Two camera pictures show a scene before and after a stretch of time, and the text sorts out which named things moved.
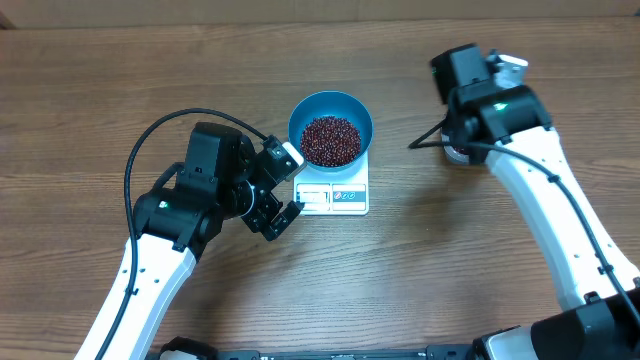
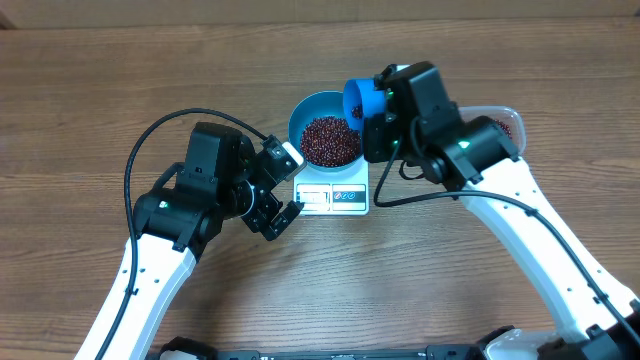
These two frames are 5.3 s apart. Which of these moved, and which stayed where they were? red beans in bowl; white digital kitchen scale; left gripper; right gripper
Moved: right gripper
Stayed: left gripper; red beans in bowl; white digital kitchen scale
